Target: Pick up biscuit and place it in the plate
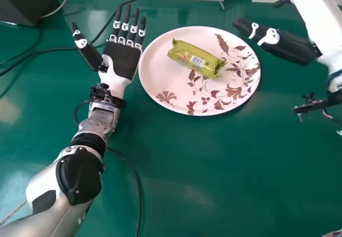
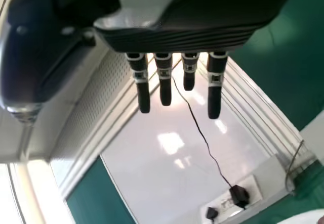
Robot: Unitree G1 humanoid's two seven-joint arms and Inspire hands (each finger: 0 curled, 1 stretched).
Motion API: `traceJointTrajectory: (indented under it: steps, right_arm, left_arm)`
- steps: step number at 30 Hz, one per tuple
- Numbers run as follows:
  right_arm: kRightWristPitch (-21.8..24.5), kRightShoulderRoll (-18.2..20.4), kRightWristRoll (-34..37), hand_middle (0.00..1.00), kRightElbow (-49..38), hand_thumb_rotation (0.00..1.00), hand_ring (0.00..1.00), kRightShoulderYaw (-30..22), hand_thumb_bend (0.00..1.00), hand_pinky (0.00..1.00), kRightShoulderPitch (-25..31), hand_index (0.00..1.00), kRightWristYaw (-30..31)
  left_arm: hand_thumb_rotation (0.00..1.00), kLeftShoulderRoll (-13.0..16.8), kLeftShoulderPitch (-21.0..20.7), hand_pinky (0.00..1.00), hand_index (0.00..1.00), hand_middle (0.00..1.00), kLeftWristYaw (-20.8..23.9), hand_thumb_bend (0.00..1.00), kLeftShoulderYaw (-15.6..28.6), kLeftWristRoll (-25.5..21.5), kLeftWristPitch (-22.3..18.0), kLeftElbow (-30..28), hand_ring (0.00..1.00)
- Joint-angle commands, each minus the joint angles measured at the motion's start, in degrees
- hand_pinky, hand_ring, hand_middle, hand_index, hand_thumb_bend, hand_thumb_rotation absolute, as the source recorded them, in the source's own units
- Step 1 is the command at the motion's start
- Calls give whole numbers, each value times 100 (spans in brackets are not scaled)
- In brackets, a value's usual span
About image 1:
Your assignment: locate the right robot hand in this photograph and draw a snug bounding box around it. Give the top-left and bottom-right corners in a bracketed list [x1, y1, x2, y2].
[232, 0, 342, 127]

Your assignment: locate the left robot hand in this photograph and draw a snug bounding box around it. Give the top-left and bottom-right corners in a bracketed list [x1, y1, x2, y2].
[71, 3, 147, 109]

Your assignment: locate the yellow-green biscuit packet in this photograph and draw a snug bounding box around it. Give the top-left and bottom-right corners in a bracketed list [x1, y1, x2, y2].
[167, 38, 228, 80]

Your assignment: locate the plate with brown leaf pattern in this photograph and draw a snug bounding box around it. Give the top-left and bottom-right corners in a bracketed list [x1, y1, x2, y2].
[138, 26, 261, 117]

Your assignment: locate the black cable with plug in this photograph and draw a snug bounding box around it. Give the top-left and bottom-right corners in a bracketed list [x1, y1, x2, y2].
[0, 0, 151, 78]

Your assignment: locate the black table cable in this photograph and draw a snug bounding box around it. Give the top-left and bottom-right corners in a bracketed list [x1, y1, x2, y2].
[0, 25, 45, 66]

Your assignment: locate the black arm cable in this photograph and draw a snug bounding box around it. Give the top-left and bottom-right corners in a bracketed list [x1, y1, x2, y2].
[73, 100, 144, 237]

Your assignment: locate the grey braided cable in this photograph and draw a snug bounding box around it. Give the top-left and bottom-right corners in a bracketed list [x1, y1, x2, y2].
[0, 198, 29, 227]

